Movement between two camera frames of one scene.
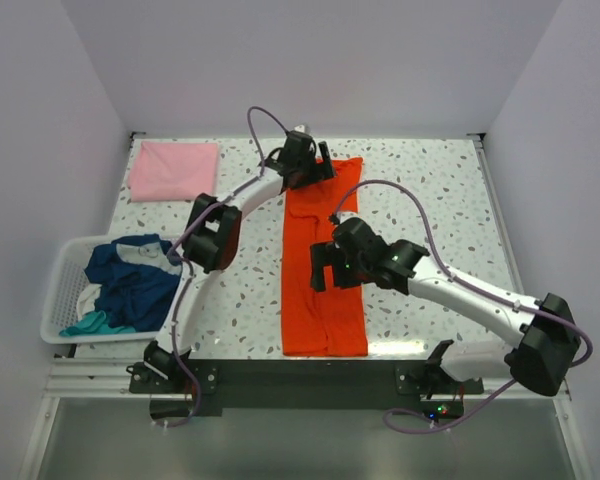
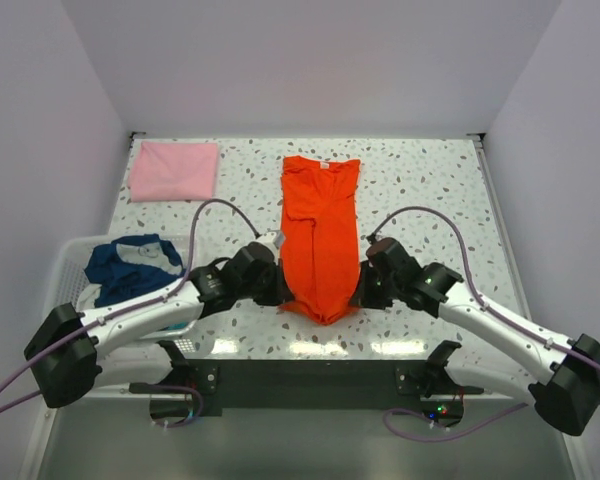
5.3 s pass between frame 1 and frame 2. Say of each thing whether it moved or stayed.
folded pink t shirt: stayed
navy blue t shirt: stayed
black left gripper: moved
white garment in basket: stayed
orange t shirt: moved
